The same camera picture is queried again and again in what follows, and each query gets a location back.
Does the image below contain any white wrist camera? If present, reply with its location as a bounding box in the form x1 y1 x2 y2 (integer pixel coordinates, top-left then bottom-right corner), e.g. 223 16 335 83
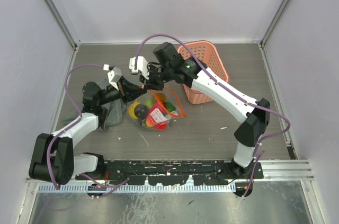
129 56 149 78
103 64 122 90

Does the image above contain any yellow pear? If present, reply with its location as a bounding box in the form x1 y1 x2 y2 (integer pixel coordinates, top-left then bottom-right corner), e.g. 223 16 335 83
128 102 140 119

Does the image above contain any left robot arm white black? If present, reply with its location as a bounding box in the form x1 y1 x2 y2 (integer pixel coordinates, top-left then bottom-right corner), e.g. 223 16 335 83
29 77 147 187

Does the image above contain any clear zip bag orange zipper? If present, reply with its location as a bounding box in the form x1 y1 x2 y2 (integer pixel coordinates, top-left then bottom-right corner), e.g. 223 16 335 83
127 87 186 131

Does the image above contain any white slotted cable duct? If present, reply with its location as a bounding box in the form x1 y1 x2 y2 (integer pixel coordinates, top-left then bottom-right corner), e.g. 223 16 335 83
38 182 236 193

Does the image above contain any red apple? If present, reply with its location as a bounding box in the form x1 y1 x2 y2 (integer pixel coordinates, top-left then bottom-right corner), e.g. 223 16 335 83
153 122 168 131

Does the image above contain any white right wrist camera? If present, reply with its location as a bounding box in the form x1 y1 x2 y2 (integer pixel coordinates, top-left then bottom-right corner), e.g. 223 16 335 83
129 56 149 78

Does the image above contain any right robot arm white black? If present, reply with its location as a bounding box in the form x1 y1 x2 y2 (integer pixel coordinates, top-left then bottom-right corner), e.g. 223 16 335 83
129 42 270 178

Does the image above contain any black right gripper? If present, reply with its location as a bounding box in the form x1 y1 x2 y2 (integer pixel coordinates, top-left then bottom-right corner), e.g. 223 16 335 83
139 64 173 92

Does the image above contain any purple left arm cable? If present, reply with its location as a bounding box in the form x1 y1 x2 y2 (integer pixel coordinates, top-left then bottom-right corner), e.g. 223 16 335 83
46 64 131 190

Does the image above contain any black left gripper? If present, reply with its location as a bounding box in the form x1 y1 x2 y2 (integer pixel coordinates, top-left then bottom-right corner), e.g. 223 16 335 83
98 76 147 106

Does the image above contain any brown kiwi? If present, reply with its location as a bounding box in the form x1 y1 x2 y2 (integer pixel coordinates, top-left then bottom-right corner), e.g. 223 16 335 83
155 93 167 103

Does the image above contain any dark plum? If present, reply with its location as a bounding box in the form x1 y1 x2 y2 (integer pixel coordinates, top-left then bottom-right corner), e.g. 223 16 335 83
133 104 149 120

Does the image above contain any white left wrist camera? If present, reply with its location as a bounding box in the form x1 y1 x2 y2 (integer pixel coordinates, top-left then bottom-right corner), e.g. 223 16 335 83
103 64 122 90

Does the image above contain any grey cloth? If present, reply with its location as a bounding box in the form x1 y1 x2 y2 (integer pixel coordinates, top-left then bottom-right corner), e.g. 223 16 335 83
97 80 128 132

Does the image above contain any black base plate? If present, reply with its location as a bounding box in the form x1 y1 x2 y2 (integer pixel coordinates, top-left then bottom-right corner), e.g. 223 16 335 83
88 160 264 186

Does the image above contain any green apple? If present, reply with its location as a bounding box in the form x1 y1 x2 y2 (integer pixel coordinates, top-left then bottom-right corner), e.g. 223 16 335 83
164 102 176 112

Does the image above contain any pink plastic basket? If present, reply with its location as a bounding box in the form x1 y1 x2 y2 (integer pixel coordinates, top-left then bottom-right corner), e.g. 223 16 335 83
176 40 230 105

